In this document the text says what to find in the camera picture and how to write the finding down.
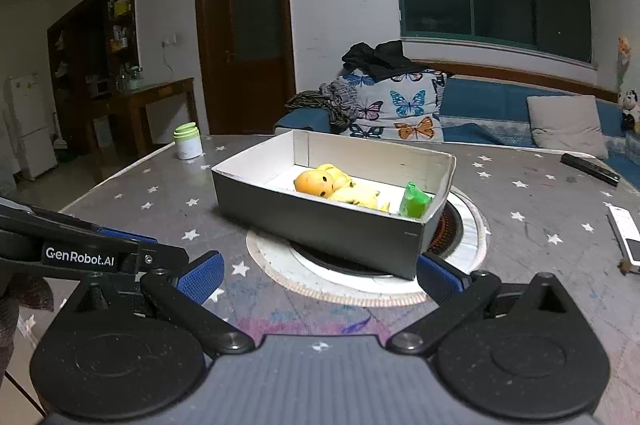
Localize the grey plain cushion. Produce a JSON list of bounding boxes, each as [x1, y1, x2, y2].
[[527, 96, 608, 158]]

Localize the striped dark clothes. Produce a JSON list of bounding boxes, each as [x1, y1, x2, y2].
[[284, 78, 359, 133]]

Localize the butterfly print cushion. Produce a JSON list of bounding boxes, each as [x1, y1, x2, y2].
[[338, 68, 448, 142]]

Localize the panda plush toy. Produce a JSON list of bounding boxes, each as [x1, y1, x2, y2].
[[618, 89, 640, 133]]

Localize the black clothes pile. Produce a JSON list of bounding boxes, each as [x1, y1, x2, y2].
[[342, 40, 422, 80]]

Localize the black remote control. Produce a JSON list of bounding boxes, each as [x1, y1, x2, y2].
[[560, 153, 620, 188]]

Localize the dark wooden door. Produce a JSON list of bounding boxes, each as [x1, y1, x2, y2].
[[195, 0, 296, 134]]

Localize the white refrigerator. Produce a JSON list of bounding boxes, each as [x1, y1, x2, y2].
[[3, 74, 58, 181]]

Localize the blue sofa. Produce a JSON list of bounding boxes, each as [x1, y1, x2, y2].
[[276, 73, 639, 185]]

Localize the green plastic packet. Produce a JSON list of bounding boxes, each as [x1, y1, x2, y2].
[[398, 182, 433, 219]]

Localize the yellow plush toy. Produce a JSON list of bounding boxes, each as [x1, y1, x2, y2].
[[328, 184, 390, 213]]

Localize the wooden side table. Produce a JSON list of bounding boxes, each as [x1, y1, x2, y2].
[[81, 77, 198, 157]]

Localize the grey cardboard box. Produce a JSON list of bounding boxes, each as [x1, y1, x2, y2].
[[212, 130, 457, 280]]

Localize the white jar green lid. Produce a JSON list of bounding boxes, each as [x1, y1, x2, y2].
[[174, 122, 203, 160]]

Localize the white remote control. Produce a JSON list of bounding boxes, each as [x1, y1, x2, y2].
[[608, 205, 640, 275]]

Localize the round white table hotplate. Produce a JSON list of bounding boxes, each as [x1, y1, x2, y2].
[[246, 188, 490, 308]]

